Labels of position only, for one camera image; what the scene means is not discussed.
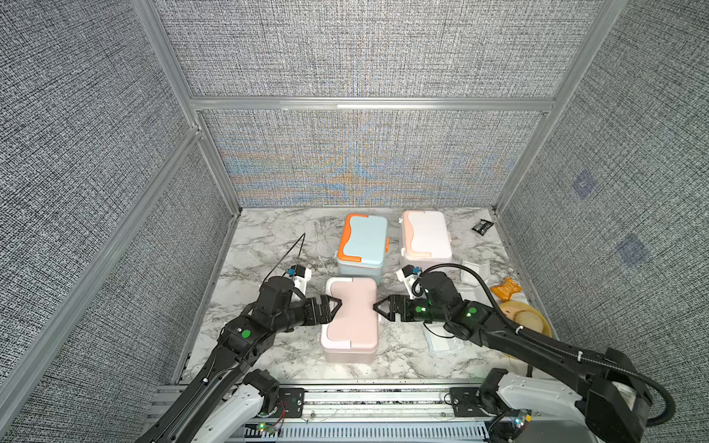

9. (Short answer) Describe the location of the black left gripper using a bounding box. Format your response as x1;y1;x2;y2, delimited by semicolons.
272;293;343;335

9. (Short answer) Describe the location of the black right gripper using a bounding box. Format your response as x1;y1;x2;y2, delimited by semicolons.
371;295;450;327

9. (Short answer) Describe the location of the pink white medicine box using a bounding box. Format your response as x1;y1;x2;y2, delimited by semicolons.
319;277;380;365

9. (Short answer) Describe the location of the blue orange medicine box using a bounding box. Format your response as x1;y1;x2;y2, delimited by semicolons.
336;213;390;284

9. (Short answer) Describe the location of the white pink medicine chest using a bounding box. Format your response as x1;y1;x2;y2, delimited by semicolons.
400;210;453;269

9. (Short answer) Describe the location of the clear plastic gauze box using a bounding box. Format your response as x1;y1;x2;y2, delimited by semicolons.
456;259;491;303

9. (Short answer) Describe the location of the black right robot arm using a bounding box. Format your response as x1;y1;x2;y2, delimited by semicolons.
373;264;677;442

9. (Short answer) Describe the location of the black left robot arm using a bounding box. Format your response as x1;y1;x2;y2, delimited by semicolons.
138;276;343;442

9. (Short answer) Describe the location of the black foil sachet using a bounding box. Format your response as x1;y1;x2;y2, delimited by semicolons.
472;219;494;236

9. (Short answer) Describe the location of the orange plastic toy piece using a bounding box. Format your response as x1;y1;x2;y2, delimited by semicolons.
490;277;523;302

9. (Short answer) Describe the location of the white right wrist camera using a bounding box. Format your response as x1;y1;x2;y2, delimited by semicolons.
395;265;423;299

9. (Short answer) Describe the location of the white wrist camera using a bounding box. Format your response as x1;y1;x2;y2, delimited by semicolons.
286;265;312;299
395;265;423;299

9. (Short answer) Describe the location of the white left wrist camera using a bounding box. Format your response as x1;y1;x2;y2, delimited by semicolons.
286;265;312;299

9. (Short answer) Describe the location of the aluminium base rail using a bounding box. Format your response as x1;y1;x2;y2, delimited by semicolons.
148;381;616;443

